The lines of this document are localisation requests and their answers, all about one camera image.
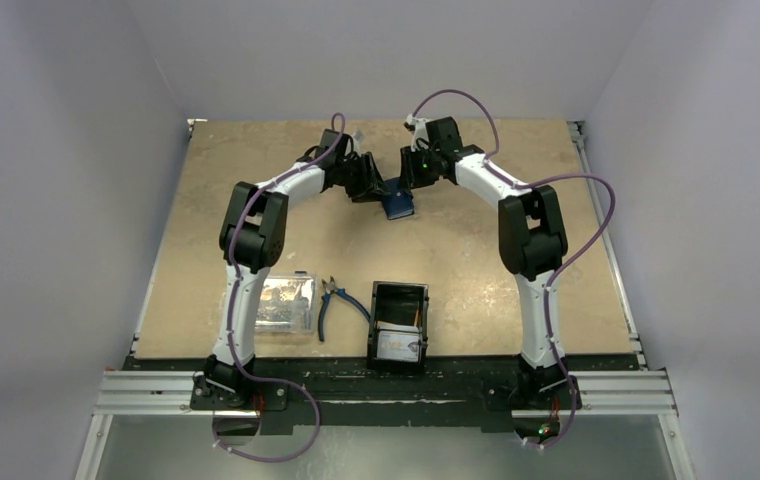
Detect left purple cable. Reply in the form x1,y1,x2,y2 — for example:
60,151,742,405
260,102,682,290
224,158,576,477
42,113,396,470
211,112,347,465

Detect white card stack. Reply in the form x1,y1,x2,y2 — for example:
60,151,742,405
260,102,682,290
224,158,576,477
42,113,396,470
376,322,421,363

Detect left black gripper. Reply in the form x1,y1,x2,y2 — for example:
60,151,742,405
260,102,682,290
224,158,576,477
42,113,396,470
336,154,390,203

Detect black aluminium mounting rail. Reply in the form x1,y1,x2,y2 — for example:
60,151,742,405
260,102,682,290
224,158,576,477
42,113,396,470
94,356,677,435

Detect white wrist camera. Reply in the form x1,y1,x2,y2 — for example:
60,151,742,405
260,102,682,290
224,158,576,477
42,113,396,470
404,114,430,152
344,130,367,159

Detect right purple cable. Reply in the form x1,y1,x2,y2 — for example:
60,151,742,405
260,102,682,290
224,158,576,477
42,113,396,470
403,89,617,452

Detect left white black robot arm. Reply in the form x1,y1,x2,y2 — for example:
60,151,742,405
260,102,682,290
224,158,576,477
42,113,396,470
193,129,390,409

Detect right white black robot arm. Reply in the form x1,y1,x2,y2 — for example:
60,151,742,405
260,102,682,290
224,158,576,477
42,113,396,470
400,115,568,407

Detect blue leather card holder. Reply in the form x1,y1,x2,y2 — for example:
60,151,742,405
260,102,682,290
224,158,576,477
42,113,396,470
381,177,415,221

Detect clear plastic parts box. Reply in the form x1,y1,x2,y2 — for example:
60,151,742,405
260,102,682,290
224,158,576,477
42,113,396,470
255,271,319,335

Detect black plastic card box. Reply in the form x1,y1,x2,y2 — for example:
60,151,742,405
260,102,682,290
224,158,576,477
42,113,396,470
366,281,429,375

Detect purple cable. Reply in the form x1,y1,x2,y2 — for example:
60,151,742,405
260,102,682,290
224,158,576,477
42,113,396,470
211,112,347,465
403,89,617,452

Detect blue handled pliers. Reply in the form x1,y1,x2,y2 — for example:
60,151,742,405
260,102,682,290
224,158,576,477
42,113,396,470
317,276,374,343

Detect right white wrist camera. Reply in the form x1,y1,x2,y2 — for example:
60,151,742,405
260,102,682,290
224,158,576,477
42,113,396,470
404,114,430,152

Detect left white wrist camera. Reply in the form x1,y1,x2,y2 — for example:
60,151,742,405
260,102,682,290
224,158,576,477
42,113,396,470
344,130,367,159

